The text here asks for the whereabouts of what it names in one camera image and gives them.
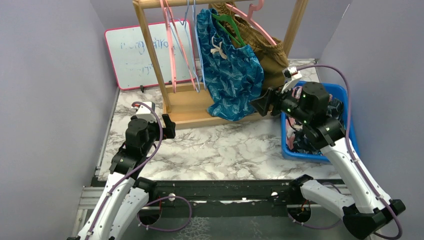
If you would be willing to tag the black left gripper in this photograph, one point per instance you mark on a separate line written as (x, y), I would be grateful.
(168, 132)

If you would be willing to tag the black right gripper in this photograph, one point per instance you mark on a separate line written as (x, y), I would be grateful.
(262, 104)

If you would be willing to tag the dark blue patterned shorts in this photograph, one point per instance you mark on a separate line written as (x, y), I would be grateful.
(233, 75)

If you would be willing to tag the grey camo shorts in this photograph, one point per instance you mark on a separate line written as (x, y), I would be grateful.
(302, 145)

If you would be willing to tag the pink plastic hanger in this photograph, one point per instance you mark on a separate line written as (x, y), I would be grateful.
(170, 47)

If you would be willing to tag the pink patterned shorts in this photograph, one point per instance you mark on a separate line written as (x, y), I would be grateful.
(292, 127)

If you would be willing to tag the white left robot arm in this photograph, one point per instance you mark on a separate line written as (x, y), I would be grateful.
(125, 192)

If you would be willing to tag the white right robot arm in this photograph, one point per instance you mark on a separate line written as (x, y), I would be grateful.
(368, 208)

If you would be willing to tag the khaki brown shorts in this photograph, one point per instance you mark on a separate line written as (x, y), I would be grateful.
(272, 58)

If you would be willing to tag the pink hanger under khaki shorts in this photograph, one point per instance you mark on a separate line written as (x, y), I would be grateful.
(249, 18)

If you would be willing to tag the wooden clothes rack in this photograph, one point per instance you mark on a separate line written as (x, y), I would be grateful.
(187, 107)

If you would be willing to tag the blue plastic bin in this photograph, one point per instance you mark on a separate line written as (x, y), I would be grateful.
(337, 92)

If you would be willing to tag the pink framed whiteboard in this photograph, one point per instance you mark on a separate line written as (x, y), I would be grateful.
(130, 59)

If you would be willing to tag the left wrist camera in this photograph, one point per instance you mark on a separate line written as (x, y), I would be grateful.
(143, 113)

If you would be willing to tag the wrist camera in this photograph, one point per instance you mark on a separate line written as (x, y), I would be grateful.
(292, 77)
(143, 113)

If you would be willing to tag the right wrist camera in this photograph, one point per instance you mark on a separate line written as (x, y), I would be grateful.
(292, 77)

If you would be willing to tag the black metal base rail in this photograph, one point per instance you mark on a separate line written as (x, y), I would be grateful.
(221, 198)

